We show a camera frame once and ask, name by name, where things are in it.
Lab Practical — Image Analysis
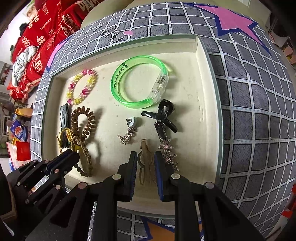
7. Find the brown braided hair tie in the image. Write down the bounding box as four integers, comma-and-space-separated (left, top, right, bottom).
70, 134, 94, 178

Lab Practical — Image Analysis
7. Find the yellow flower hair tie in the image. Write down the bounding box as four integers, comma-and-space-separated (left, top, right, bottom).
56, 127, 73, 154

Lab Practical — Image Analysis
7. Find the beige hair clip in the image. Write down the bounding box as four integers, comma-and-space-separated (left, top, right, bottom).
137, 139, 157, 185

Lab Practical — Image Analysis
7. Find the silver dangling earring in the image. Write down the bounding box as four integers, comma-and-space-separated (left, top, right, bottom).
118, 116, 137, 145

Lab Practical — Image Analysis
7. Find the pink star rhinestone clip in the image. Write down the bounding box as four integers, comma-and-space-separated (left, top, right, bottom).
154, 121, 180, 172

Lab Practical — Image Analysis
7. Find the cream jewelry tray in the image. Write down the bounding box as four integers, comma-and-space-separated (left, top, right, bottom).
41, 34, 224, 219

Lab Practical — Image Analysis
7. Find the orange star sticker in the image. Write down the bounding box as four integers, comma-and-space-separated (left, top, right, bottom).
137, 216, 204, 241

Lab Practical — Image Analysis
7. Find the blue snack box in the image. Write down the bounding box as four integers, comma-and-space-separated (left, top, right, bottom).
10, 120, 28, 142

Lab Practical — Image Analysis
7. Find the black rectangular hair clip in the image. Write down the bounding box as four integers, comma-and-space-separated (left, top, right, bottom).
60, 103, 70, 148

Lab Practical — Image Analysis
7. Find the grey checked tablecloth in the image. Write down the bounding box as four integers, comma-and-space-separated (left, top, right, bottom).
31, 1, 295, 237

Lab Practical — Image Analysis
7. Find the black claw hair clip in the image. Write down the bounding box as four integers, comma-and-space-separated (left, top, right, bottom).
141, 99, 178, 133

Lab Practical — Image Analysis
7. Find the grey white crumpled cloth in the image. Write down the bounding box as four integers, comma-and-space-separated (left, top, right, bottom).
11, 46, 37, 87

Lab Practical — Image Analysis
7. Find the green translucent bangle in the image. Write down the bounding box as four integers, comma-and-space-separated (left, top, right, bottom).
110, 55, 169, 109

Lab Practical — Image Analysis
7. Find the red bedspread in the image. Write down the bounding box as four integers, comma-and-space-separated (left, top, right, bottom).
7, 0, 102, 102

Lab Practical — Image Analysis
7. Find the pink star sticker far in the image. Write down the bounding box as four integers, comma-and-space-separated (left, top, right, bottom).
186, 3, 271, 55

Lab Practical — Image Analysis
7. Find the pink yellow bead bracelet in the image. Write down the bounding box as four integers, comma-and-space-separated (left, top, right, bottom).
66, 69, 97, 106

